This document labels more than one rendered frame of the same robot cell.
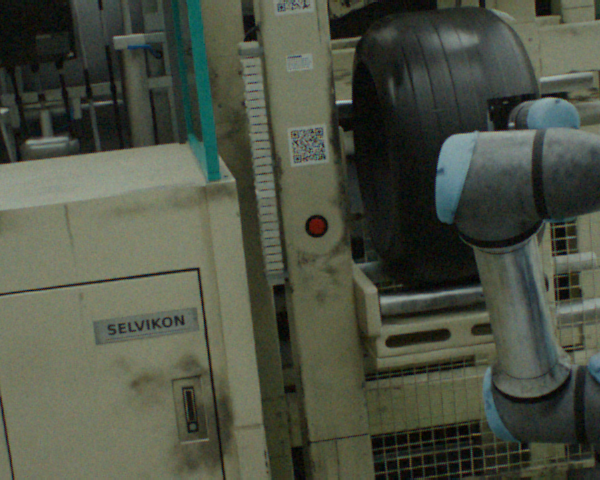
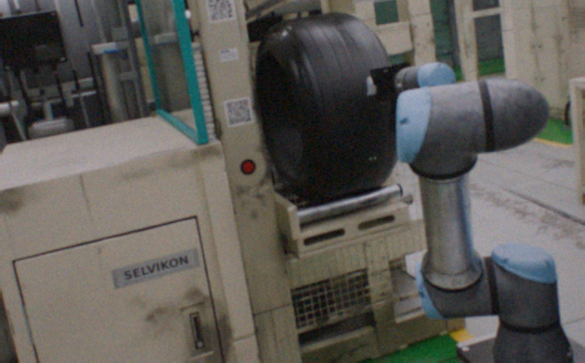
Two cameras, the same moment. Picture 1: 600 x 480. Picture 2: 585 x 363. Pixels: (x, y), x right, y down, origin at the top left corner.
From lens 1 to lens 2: 72 cm
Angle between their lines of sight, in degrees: 11
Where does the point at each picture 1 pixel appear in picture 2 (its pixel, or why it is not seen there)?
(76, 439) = not seen: outside the picture
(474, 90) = (353, 65)
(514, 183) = (469, 126)
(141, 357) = (154, 294)
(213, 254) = (207, 203)
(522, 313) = (458, 227)
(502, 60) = (367, 44)
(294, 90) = (227, 74)
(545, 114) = (432, 74)
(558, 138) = (500, 86)
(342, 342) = (271, 244)
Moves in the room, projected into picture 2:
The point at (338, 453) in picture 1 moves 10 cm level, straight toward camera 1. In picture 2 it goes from (272, 319) to (279, 335)
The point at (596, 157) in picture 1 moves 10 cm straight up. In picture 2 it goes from (531, 100) to (526, 34)
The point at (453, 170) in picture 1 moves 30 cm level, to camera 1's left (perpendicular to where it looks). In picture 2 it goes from (416, 119) to (223, 157)
